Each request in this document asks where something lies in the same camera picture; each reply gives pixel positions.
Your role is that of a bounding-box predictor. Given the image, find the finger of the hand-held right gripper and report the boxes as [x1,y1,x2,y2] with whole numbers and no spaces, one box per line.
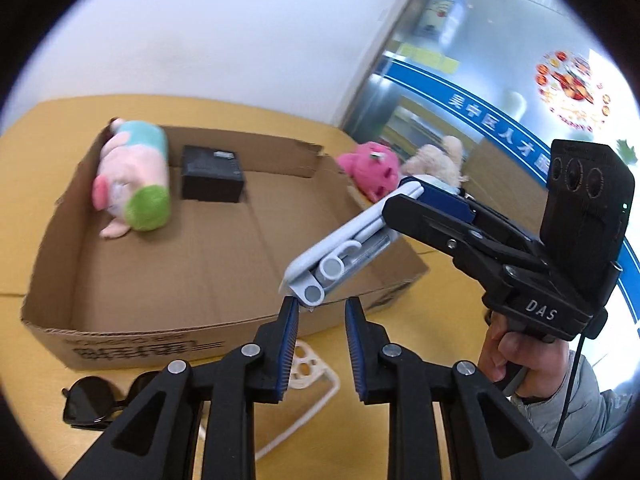
[382,194,551,277]
[400,176,545,257]

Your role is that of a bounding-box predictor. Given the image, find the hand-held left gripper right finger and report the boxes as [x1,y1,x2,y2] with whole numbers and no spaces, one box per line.
[345,296,581,480]

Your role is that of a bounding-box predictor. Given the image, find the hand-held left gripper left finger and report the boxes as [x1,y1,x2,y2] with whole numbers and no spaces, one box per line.
[62,296,301,480]

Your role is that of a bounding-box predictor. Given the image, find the white folding stand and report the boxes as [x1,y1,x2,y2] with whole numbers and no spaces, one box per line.
[277,182,426,311]

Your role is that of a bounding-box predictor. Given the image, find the cardboard box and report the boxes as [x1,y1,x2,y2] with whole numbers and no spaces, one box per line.
[20,97,431,372]

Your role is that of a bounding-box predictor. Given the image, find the person's right forearm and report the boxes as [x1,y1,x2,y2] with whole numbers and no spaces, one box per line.
[510,350,631,466]

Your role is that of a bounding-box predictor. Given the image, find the person's right hand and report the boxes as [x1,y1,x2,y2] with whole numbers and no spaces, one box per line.
[477,310,574,397]

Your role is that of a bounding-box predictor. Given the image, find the white phone case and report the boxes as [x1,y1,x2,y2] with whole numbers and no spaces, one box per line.
[197,339,342,462]

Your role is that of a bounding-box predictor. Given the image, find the beige plush toy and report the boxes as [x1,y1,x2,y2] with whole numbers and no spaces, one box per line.
[400,135,468,193]

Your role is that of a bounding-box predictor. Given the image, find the magenta plush toy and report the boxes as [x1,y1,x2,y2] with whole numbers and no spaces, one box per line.
[336,141,401,204]

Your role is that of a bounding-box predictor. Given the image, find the blue window banner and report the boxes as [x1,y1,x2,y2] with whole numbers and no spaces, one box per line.
[382,55,556,188]

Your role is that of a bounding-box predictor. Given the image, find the round red window sticker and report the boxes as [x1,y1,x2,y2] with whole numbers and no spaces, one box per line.
[535,50,613,128]

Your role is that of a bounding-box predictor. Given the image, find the black box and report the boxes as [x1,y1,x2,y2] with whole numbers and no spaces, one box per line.
[180,145,248,204]

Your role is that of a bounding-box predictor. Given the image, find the black sunglasses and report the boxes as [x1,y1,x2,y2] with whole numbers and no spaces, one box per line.
[62,371,163,431]

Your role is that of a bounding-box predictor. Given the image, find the pink and teal plush toy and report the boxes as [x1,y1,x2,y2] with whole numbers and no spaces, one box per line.
[91,117,173,239]

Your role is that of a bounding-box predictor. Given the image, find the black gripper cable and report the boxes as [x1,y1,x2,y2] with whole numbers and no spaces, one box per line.
[550,332,588,448]

